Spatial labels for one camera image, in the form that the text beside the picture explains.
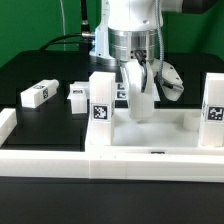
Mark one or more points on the white U-shaped fence frame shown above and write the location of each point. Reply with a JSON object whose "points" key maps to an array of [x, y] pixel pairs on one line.
{"points": [[130, 166]]}

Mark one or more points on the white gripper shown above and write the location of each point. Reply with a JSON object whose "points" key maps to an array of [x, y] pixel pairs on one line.
{"points": [[140, 88]]}

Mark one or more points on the marker sheet with tags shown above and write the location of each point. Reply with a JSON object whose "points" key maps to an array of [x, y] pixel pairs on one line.
{"points": [[120, 92]]}

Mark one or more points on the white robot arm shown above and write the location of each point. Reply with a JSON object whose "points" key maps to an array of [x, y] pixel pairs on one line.
{"points": [[129, 36]]}

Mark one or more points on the white desk top tray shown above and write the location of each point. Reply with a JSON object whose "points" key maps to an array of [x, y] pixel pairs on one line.
{"points": [[163, 133]]}

